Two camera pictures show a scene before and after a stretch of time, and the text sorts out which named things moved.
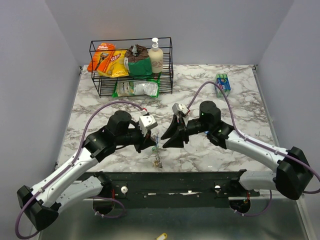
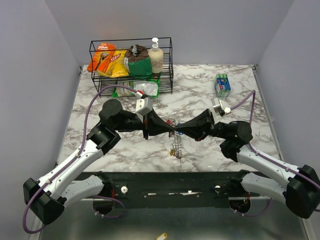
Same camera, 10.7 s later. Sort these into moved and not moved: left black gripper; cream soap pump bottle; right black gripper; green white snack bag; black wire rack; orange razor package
Moved: right black gripper; left black gripper
Not moved: cream soap pump bottle; black wire rack; orange razor package; green white snack bag
